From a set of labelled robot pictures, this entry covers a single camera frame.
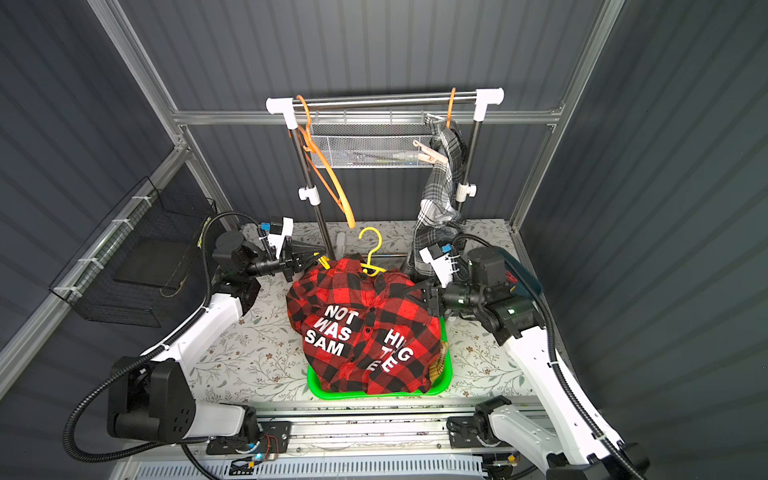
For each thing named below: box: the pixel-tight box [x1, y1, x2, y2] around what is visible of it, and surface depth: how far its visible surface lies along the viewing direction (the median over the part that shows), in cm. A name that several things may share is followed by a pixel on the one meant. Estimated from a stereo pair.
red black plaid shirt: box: [286, 258, 443, 394], surface depth 71 cm
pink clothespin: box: [412, 140, 449, 165], surface depth 58 cm
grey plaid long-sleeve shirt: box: [404, 115, 467, 282], surface depth 59 cm
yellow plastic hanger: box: [358, 227, 387, 277], surface depth 69 cm
